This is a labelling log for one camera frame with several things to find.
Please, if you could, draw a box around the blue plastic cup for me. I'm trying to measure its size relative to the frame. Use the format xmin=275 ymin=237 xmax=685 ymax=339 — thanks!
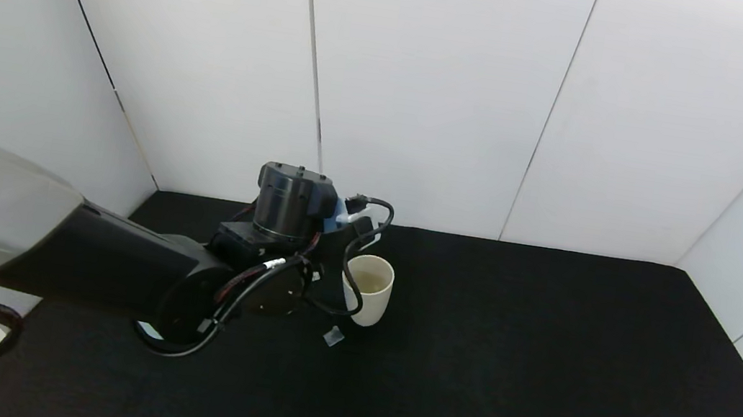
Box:
xmin=319 ymin=194 xmax=354 ymax=237

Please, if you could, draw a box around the beige plastic cup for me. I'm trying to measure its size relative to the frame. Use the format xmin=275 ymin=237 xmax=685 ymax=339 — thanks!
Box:
xmin=336 ymin=251 xmax=397 ymax=330

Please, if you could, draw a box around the teal plastic cup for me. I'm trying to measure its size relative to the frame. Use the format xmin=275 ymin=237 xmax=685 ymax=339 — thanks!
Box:
xmin=138 ymin=321 xmax=168 ymax=342

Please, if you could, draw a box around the black camera cable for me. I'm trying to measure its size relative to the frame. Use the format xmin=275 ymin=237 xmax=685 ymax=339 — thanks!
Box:
xmin=130 ymin=166 xmax=397 ymax=387

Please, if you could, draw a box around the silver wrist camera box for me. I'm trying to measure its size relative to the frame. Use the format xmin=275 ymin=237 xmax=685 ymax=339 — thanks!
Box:
xmin=335 ymin=209 xmax=372 ymax=230

